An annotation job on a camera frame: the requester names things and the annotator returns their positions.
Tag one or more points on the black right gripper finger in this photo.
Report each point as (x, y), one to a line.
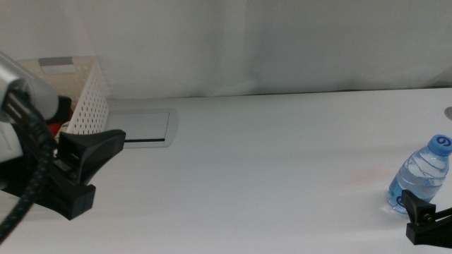
(416, 210)

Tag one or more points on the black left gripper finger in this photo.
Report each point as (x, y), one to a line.
(92, 148)
(64, 109)

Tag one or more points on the red soda can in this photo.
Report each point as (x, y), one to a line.
(54, 128)

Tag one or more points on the clear water bottle blue cap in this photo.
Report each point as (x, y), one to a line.
(420, 169)

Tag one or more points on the white perforated plastic basket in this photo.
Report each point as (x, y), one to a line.
(90, 113)

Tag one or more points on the white backdrop curtain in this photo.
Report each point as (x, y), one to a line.
(282, 46)

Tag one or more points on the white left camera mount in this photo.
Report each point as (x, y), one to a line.
(8, 141)

